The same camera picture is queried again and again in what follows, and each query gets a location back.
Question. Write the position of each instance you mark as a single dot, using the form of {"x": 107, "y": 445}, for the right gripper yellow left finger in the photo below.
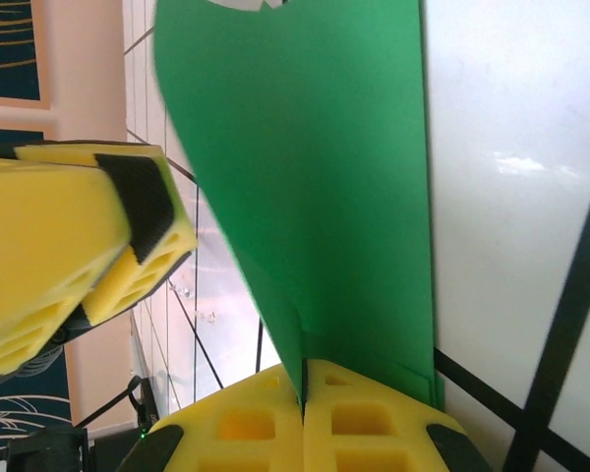
{"x": 246, "y": 432}

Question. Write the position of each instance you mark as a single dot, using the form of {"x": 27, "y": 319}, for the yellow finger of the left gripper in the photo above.
{"x": 147, "y": 275}
{"x": 44, "y": 236}

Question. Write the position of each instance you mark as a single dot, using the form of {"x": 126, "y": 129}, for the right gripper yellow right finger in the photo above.
{"x": 369, "y": 432}

